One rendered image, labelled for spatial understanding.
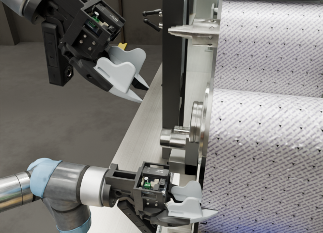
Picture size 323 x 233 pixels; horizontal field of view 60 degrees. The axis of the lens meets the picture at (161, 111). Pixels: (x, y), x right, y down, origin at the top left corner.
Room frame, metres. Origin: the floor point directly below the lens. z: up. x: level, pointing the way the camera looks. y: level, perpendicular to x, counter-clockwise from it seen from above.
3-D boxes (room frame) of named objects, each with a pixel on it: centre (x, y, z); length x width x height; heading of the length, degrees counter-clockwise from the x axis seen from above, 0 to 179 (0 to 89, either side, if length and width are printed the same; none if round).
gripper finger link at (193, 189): (0.37, -0.06, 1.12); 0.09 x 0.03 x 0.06; 80
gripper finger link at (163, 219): (0.34, -0.01, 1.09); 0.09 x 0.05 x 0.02; 78
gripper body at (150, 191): (0.37, 0.04, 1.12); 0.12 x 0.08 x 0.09; 79
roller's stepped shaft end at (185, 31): (0.67, -0.05, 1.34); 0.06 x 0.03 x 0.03; 79
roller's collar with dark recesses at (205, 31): (0.66, -0.11, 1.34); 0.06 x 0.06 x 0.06; 79
